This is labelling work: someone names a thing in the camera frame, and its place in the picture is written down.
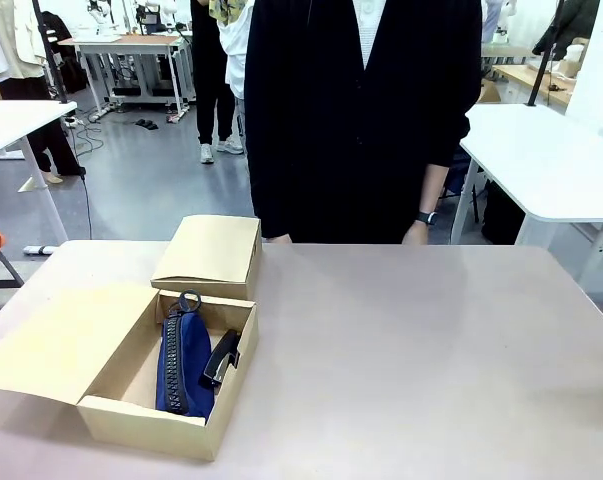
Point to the person's left hand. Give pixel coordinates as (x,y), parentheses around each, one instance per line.
(416,235)

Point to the black stapler with metal base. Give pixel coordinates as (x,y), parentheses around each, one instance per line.
(223,357)

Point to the blue zippered pencil case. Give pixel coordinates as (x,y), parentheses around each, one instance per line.
(193,360)

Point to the person's left forearm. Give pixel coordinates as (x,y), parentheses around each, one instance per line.
(433,190)

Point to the closed cardboard box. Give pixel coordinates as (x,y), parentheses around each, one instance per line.
(211,250)

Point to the open cardboard box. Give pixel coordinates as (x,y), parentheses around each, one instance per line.
(61,345)

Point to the black wristwatch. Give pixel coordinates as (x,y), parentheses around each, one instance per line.
(425,218)

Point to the black bag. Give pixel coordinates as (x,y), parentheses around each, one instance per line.
(501,215)

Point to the person in black cardigan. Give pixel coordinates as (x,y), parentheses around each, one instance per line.
(331,140)

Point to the white table with rounded corner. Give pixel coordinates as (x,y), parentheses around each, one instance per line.
(541,160)

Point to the wooden top table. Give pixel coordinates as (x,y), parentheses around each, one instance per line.
(526,75)

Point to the black stand pole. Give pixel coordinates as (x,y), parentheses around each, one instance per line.
(541,65)
(51,55)

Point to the bystander in black trousers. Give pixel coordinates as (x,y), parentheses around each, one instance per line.
(216,90)

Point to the hanging black jacket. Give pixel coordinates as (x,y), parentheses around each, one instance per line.
(571,25)

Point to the black foot pedals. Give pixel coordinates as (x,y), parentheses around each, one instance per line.
(147,124)

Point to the brown top workbench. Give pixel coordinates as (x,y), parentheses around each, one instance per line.
(131,42)

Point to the white power strip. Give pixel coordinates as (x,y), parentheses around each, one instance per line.
(38,249)

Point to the white table with grey leg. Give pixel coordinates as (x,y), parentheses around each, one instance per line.
(11,122)

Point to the bystander in cream jacket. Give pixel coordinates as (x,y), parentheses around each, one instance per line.
(16,50)

